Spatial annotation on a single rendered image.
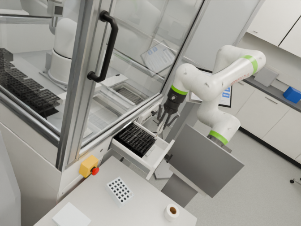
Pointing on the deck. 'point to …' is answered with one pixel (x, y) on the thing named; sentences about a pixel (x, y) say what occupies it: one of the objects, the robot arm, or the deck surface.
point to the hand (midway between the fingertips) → (161, 127)
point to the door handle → (105, 16)
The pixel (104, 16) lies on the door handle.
